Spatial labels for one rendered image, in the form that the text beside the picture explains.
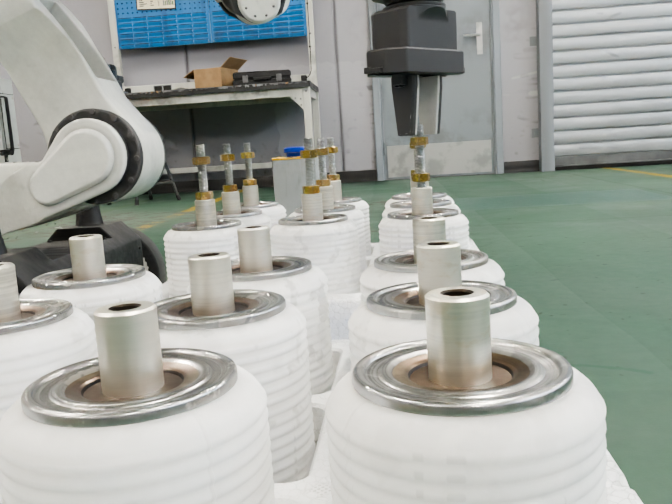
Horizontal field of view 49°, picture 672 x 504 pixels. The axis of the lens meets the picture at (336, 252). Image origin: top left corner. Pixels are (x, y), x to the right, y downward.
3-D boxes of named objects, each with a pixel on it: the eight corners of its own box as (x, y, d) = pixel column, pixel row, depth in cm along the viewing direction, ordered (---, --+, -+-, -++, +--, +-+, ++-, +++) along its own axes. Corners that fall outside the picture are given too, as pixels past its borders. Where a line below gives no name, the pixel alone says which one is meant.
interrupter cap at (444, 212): (435, 223, 73) (435, 216, 73) (373, 221, 77) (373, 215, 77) (471, 214, 79) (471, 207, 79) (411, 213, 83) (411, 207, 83)
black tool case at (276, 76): (235, 90, 555) (234, 76, 553) (290, 87, 557) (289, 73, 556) (233, 87, 521) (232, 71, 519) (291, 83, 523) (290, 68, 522)
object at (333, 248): (319, 403, 75) (307, 228, 72) (264, 384, 82) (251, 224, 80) (384, 378, 81) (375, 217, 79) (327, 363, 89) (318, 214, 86)
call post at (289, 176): (285, 349, 121) (270, 160, 116) (291, 338, 128) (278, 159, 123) (327, 348, 120) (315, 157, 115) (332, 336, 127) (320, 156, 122)
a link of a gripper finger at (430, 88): (440, 133, 77) (437, 73, 76) (416, 135, 79) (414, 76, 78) (449, 133, 78) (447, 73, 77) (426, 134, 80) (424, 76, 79)
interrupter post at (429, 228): (413, 270, 48) (410, 220, 47) (412, 264, 50) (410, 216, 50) (450, 269, 48) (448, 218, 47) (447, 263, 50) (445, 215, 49)
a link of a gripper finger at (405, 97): (398, 136, 77) (395, 76, 76) (421, 134, 75) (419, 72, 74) (387, 136, 76) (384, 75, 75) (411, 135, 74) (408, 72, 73)
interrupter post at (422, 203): (426, 219, 76) (425, 188, 76) (407, 219, 78) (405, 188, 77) (438, 216, 78) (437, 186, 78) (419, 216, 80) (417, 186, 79)
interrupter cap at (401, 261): (372, 280, 45) (371, 269, 45) (375, 260, 53) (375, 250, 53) (495, 274, 45) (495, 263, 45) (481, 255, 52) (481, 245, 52)
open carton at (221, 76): (203, 94, 572) (200, 65, 569) (249, 90, 560) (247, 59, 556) (184, 93, 544) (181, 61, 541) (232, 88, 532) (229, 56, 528)
